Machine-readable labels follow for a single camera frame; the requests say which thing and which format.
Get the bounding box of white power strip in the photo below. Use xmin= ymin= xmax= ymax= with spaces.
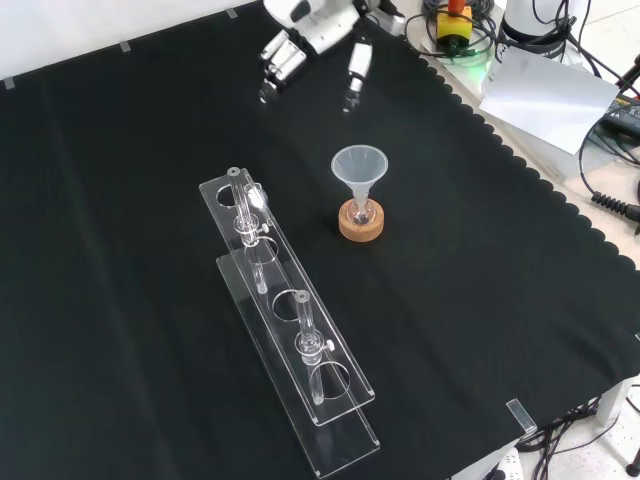
xmin=480 ymin=446 xmax=525 ymax=480

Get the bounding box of clear cloth clamp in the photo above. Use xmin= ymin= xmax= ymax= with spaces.
xmin=505 ymin=398 xmax=538 ymax=434

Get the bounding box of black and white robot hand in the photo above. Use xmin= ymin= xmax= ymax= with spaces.
xmin=258 ymin=0 xmax=375 ymax=114

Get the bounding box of black power adapter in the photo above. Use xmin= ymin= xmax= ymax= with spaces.
xmin=601 ymin=95 xmax=640 ymax=135

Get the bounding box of yellow stop button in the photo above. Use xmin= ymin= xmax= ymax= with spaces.
xmin=435 ymin=0 xmax=474 ymax=52

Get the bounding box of pale board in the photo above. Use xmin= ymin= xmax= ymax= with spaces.
xmin=478 ymin=48 xmax=620 ymax=155

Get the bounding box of translucent plastic funnel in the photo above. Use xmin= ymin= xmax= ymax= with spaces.
xmin=330 ymin=144 xmax=390 ymax=225

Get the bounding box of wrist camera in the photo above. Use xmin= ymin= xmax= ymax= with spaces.
xmin=366 ymin=8 xmax=407 ymax=38

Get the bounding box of small clear weighing funnel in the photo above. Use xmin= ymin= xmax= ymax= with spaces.
xmin=243 ymin=181 xmax=271 ymax=211

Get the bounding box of cork ring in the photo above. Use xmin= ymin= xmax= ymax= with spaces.
xmin=338 ymin=198 xmax=387 ymax=244

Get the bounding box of black cable bundle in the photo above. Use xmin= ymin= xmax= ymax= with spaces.
xmin=517 ymin=397 xmax=604 ymax=480

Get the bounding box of black bench cloth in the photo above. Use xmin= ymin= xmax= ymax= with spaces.
xmin=0 ymin=0 xmax=640 ymax=480

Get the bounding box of clear acrylic funnel stand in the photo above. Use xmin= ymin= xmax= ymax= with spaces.
xmin=198 ymin=166 xmax=381 ymax=480

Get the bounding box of white table leg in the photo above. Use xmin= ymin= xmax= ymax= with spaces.
xmin=596 ymin=378 xmax=634 ymax=427

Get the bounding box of thin black cable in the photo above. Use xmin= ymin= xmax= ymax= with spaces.
xmin=578 ymin=113 xmax=640 ymax=201

